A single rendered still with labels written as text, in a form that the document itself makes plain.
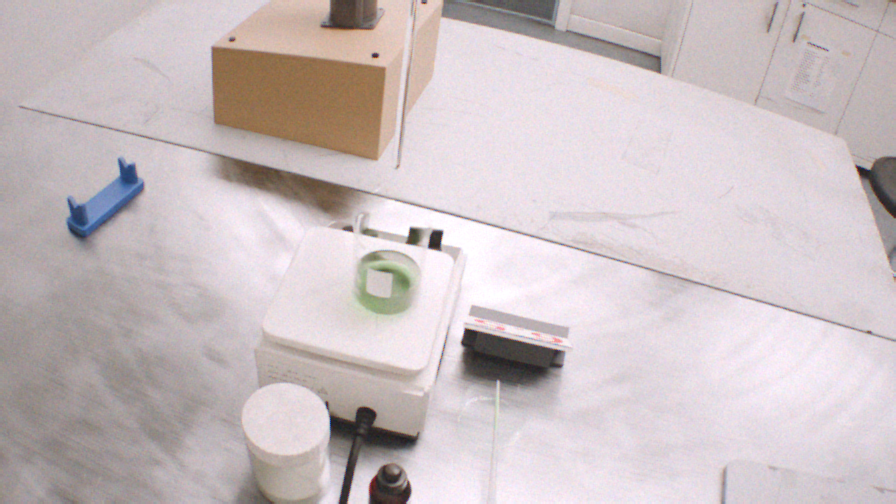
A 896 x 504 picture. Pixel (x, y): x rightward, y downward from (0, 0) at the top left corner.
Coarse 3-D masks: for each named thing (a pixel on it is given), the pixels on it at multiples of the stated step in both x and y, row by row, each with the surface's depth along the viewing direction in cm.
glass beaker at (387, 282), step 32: (384, 192) 50; (352, 224) 47; (384, 224) 51; (416, 224) 50; (352, 256) 49; (384, 256) 46; (416, 256) 47; (352, 288) 51; (384, 288) 48; (416, 288) 50; (384, 320) 50
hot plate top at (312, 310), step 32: (320, 256) 54; (448, 256) 56; (288, 288) 52; (320, 288) 52; (448, 288) 54; (288, 320) 49; (320, 320) 50; (352, 320) 50; (416, 320) 51; (320, 352) 48; (352, 352) 48; (384, 352) 48; (416, 352) 49
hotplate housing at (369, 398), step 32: (448, 320) 54; (256, 352) 50; (288, 352) 49; (320, 384) 50; (352, 384) 49; (384, 384) 49; (416, 384) 49; (352, 416) 52; (384, 416) 51; (416, 416) 51
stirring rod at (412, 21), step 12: (408, 12) 39; (408, 24) 39; (408, 36) 40; (408, 48) 40; (408, 60) 41; (408, 72) 41; (408, 84) 42; (408, 96) 43; (396, 120) 44; (396, 132) 44; (396, 144) 45; (396, 156) 45; (396, 168) 46
